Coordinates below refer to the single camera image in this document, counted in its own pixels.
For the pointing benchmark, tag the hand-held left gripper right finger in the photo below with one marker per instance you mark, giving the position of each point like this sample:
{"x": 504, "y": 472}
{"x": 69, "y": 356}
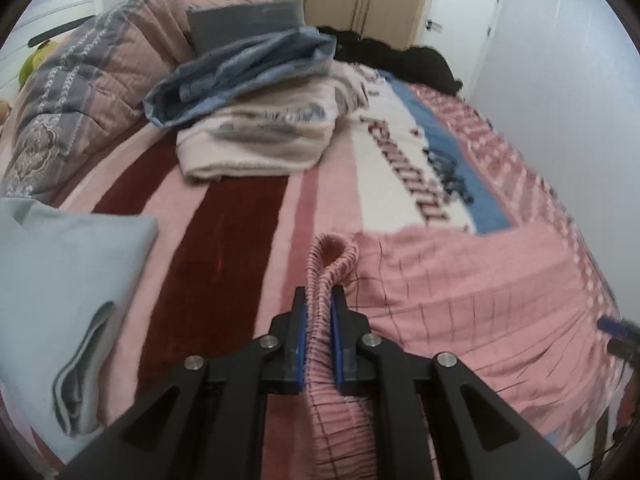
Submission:
{"x": 337, "y": 350}

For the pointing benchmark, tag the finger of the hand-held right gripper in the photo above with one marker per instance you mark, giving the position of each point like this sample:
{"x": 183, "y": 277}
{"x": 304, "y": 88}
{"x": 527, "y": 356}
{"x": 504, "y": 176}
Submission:
{"x": 612, "y": 326}

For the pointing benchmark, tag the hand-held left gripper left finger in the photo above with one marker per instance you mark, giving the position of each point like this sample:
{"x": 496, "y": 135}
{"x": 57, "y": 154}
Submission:
{"x": 300, "y": 350}

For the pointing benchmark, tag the pink checked pants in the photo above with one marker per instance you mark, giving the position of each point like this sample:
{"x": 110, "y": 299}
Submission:
{"x": 450, "y": 310}

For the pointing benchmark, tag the striped printed blanket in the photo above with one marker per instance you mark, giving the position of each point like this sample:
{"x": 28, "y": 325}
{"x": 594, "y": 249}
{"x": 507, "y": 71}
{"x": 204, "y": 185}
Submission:
{"x": 225, "y": 240}

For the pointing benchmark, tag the beige patterned cloth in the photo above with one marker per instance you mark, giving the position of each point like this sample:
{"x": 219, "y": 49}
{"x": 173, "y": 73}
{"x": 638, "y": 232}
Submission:
{"x": 260, "y": 135}

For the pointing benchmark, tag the light blue garment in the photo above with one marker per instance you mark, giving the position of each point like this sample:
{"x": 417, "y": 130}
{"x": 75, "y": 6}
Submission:
{"x": 60, "y": 270}

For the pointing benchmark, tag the blue patterned cloth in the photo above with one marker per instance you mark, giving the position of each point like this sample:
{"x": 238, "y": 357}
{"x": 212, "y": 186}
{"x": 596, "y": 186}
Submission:
{"x": 240, "y": 70}

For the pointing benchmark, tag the black clothes pile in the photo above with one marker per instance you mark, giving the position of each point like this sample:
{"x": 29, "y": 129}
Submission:
{"x": 425, "y": 65}

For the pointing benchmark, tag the pink and grey quilt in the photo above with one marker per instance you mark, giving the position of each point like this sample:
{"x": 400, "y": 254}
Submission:
{"x": 100, "y": 85}

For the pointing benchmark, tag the grey pillow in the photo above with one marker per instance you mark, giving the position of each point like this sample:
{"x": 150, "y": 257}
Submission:
{"x": 240, "y": 20}

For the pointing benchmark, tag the white door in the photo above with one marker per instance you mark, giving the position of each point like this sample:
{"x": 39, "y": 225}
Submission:
{"x": 460, "y": 0}

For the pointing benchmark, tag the brown plush toy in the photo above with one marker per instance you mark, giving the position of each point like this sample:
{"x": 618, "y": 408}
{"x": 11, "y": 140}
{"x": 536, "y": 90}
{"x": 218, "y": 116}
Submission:
{"x": 3, "y": 112}

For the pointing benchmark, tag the green plush toy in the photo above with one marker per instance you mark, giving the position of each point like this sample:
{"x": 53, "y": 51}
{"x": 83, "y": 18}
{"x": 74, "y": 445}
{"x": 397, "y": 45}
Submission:
{"x": 35, "y": 62}

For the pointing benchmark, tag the white headboard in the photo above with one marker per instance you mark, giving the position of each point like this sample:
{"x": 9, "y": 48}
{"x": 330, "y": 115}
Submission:
{"x": 50, "y": 15}

